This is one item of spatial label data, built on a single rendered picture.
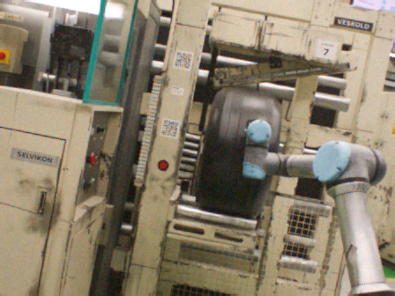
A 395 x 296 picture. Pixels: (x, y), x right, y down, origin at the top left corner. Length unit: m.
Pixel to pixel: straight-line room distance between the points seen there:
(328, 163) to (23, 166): 0.92
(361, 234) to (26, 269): 1.02
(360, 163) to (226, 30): 1.30
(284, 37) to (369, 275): 1.46
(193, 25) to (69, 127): 0.85
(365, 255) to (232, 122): 0.93
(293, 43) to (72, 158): 1.30
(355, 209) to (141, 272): 1.23
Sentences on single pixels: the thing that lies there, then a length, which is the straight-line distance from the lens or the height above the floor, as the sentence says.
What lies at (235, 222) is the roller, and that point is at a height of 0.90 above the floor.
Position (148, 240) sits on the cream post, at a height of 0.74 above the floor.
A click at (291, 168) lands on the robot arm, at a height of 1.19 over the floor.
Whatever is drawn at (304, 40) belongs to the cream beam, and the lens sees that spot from 2.73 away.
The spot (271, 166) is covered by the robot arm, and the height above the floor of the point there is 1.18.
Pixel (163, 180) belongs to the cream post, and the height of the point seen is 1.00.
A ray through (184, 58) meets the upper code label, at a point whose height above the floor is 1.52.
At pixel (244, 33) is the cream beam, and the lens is 2.71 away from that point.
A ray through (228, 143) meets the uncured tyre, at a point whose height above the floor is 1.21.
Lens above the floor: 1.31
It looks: 3 degrees down
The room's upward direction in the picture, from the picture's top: 11 degrees clockwise
